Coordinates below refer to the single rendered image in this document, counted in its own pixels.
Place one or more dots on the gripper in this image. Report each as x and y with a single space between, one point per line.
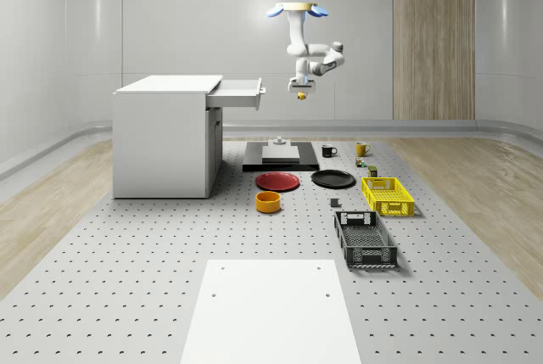
292 85

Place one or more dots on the white drawer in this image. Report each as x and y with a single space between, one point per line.
233 99

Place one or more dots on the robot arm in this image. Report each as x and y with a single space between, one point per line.
296 35

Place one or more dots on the black mug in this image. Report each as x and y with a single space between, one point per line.
327 152

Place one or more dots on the drone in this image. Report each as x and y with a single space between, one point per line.
297 7

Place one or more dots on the black stove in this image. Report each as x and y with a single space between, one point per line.
254 160

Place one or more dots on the yellow mug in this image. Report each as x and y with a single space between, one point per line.
361 149

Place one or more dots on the red plate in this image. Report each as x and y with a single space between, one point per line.
278 181

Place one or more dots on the black plate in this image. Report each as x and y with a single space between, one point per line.
333 179

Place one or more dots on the puzzle cube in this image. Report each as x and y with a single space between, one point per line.
361 163

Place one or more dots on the flat-sided can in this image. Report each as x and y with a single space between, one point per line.
372 171

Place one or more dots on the yellow bowl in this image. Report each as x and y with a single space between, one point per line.
268 205

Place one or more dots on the grey cube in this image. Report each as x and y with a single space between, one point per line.
335 203

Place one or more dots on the white cabinet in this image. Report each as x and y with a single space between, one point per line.
157 147

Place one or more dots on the yellow basket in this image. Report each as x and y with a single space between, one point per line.
392 209

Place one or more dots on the dark grey basket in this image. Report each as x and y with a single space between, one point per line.
365 255

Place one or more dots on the white board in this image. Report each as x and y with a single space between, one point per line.
271 317

